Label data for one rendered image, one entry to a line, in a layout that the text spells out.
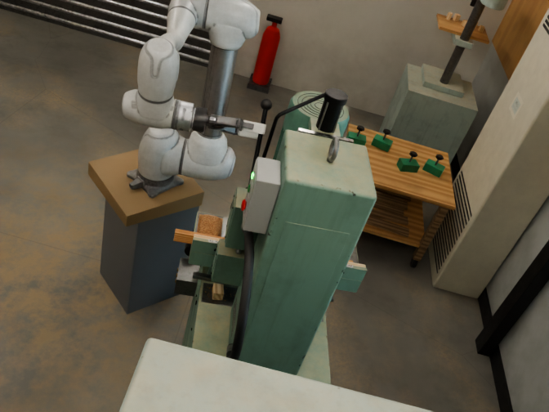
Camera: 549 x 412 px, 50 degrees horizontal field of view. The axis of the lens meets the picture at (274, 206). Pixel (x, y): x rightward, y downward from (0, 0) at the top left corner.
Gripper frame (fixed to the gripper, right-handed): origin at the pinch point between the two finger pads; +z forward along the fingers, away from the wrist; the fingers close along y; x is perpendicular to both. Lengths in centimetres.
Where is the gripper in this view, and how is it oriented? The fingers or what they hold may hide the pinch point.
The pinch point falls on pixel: (258, 132)
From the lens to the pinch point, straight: 181.2
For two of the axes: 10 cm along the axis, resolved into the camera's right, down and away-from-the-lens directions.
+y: 1.4, 0.0, -9.9
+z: 9.7, 1.9, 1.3
